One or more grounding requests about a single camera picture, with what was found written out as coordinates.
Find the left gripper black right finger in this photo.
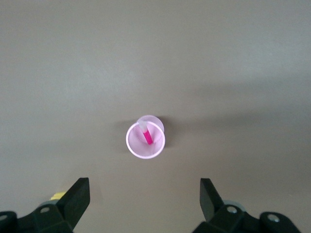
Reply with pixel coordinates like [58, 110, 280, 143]
[193, 178, 302, 233]

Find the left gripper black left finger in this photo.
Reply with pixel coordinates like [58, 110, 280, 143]
[0, 178, 90, 233]

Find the pink marker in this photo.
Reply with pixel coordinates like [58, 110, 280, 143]
[138, 121, 154, 146]

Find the colourful puzzle cube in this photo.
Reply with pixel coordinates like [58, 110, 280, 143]
[50, 191, 66, 201]

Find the pink mesh cup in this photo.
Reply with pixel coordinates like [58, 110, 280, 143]
[125, 114, 166, 160]

